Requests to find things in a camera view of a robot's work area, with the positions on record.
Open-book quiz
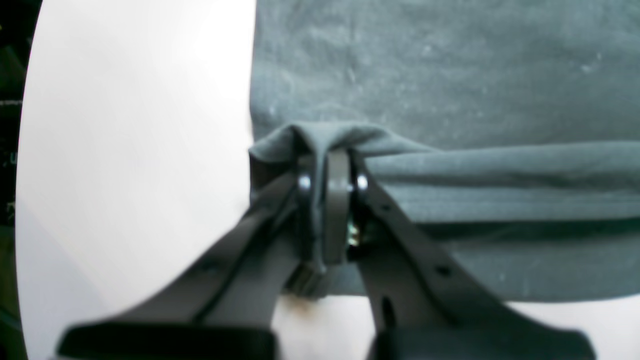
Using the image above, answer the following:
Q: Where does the dark grey t-shirt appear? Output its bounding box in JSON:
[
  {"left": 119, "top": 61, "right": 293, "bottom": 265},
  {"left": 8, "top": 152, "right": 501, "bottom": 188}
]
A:
[{"left": 249, "top": 0, "right": 639, "bottom": 303}]

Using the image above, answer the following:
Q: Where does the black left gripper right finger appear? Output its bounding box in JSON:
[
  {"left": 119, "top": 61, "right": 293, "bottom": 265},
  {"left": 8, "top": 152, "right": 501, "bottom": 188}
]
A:
[{"left": 327, "top": 150, "right": 595, "bottom": 360}]

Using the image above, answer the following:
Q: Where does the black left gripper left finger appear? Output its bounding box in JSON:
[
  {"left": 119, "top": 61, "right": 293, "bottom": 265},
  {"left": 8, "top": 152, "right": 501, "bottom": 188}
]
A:
[{"left": 57, "top": 155, "right": 315, "bottom": 360}]

